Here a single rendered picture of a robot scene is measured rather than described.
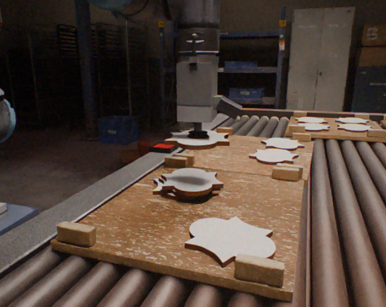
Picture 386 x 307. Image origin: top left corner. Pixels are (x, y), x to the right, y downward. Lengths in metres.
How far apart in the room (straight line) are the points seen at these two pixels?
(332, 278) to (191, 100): 0.35
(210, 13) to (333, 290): 0.46
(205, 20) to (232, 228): 0.35
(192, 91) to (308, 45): 4.78
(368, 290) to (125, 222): 0.36
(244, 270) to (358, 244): 0.23
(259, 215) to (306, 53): 4.80
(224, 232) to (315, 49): 4.91
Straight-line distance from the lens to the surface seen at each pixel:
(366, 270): 0.54
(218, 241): 0.50
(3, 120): 0.89
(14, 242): 0.63
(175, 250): 0.50
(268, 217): 0.61
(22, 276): 0.53
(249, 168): 0.86
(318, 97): 5.39
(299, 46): 5.34
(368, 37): 5.59
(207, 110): 0.61
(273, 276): 0.44
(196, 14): 0.61
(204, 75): 0.60
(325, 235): 0.61
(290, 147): 1.06
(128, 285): 0.47
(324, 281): 0.50
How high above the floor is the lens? 1.19
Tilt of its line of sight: 15 degrees down
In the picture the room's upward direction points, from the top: straight up
